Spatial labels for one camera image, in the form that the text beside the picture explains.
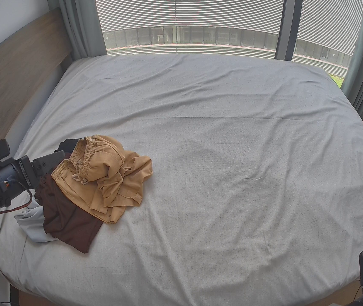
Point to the bed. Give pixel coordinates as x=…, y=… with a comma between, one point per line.
x=200, y=123

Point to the white garment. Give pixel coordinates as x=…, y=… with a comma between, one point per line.
x=33, y=225

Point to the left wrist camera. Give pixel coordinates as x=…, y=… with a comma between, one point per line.
x=0, y=148

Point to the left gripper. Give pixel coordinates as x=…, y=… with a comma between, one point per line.
x=9, y=177

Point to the black garment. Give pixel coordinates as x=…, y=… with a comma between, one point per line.
x=68, y=145

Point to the window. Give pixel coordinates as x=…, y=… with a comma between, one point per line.
x=200, y=11

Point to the brown shorts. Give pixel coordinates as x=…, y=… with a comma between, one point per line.
x=70, y=225

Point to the tan shorts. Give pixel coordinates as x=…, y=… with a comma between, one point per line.
x=105, y=170

